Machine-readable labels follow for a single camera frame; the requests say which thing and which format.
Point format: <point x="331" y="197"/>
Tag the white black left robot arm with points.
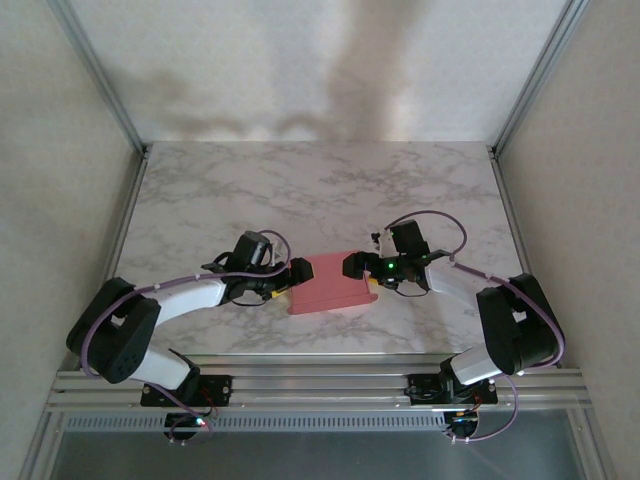
<point x="120" y="340"/>

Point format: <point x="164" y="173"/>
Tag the aluminium lower frame bar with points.
<point x="42" y="450"/>
<point x="592" y="450"/>

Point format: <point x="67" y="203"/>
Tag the grey metal sheet panel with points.
<point x="320" y="457"/>

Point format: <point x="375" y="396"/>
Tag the aluminium mounting rail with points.
<point x="320" y="382"/>

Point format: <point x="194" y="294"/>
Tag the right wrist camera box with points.
<point x="385" y="242"/>

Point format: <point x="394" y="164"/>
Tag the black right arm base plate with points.
<point x="425" y="390"/>

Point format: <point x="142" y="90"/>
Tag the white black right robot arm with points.
<point x="520" y="325"/>

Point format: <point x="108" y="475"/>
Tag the aluminium frame post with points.
<point x="541" y="75"/>
<point x="100" y="75"/>

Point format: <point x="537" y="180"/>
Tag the pink white cardboard box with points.
<point x="332" y="285"/>

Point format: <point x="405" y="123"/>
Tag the aluminium table side rail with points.
<point x="506" y="200"/>
<point x="131" y="200"/>

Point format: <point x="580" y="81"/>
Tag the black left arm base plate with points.
<point x="220" y="390"/>

